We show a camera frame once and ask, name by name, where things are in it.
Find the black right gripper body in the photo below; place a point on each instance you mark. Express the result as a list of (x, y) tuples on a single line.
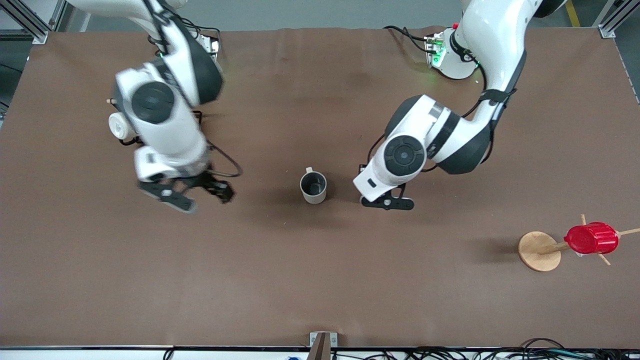
[(200, 181)]

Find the grey white mug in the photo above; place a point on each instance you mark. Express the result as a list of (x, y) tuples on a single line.
[(313, 187)]

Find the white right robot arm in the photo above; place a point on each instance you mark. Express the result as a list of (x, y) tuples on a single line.
[(155, 102)]

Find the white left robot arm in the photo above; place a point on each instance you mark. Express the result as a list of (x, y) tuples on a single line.
[(405, 155)]

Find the red plastic cup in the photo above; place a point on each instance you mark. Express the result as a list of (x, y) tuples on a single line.
[(592, 238)]

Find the white mug with face print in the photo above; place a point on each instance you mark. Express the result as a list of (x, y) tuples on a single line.
[(120, 126)]

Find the wooden mug tree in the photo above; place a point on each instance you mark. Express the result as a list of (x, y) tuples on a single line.
[(539, 251)]

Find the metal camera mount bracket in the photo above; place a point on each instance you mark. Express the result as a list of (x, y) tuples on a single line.
[(323, 342)]

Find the aluminium frame profile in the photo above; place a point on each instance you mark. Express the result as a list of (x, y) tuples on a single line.
[(30, 20), (612, 22)]

